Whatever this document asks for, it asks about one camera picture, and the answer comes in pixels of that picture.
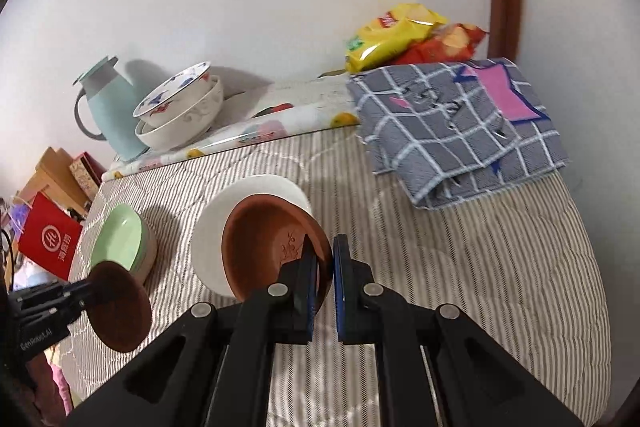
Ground green square plate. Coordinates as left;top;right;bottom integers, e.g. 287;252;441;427
90;204;146;272

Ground light blue thermos jug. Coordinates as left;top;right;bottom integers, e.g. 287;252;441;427
74;56;146;161

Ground red paper bag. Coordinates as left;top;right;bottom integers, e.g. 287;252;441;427
18;192;82;281

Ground brown cardboard box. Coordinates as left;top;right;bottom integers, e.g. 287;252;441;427
14;147;91;218

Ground grey checked cloth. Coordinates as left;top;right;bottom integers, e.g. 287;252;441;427
347;57;568;209

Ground large white ceramic bowl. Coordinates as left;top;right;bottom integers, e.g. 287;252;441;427
134;76;224;152

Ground yellow chips bag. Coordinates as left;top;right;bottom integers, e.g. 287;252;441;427
345;3;448;74

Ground striped quilted table cover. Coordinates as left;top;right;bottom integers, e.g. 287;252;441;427
49;123;613;427

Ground blue crane patterned bowl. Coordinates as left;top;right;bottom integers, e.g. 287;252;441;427
132;62;214;128

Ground patterned brown box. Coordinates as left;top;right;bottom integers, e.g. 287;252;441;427
68;152;105;202

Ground light blue square plate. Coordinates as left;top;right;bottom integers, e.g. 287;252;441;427
130;219;150;273

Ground pink square plate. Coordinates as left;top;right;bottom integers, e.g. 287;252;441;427
130;225;157;284

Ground fruit patterned rolled mat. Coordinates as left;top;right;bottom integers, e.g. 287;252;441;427
102;72;359;182

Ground red chips bag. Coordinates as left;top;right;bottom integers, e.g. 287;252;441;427
390;23;488;65

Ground small brown bowl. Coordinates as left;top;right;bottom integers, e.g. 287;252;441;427
221;194;333;308
87;261;152;353

